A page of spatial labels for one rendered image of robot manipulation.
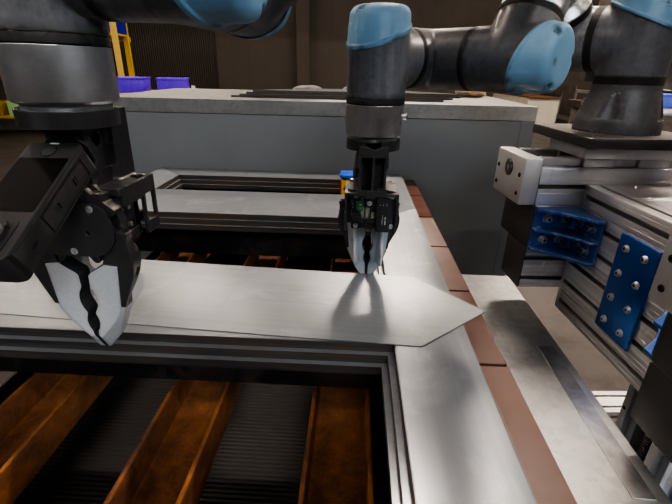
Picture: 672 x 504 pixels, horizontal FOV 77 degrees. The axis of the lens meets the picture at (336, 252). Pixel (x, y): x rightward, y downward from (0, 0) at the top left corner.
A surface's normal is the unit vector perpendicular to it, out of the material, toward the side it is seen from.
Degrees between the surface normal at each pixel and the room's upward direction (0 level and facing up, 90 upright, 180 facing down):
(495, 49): 79
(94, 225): 90
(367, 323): 0
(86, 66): 91
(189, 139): 90
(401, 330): 0
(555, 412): 0
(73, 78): 90
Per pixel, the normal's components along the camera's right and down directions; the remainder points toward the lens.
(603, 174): 0.02, 0.40
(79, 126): 0.62, 0.33
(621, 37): -0.73, 0.26
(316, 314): 0.01, -0.92
